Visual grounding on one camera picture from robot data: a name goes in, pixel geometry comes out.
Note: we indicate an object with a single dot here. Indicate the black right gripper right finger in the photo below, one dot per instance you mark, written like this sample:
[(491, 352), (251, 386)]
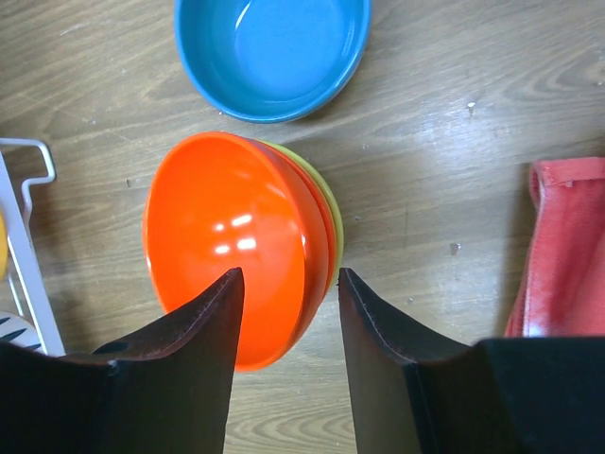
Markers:
[(414, 390)]

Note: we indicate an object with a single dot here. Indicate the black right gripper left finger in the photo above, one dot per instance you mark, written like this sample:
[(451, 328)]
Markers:
[(164, 388)]

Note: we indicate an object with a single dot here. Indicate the red orange bowl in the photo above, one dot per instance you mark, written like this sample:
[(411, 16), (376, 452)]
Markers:
[(321, 242), (219, 201)]

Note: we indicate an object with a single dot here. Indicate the lime green bowl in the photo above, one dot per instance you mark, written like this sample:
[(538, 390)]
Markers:
[(329, 200)]

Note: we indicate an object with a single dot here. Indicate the blue bowl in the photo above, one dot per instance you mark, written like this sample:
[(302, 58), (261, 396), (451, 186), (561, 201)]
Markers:
[(270, 62)]

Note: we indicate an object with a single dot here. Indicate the white black striped bowl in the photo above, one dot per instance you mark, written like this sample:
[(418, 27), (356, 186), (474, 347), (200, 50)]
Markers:
[(18, 331)]

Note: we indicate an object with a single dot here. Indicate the red plastic bag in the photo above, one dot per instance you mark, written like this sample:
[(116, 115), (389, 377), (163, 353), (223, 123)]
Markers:
[(562, 287)]

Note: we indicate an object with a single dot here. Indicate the yellow orange bowl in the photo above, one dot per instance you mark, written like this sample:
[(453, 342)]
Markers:
[(4, 248)]

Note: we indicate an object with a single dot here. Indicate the white wire dish rack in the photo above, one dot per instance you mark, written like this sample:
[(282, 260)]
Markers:
[(24, 274)]

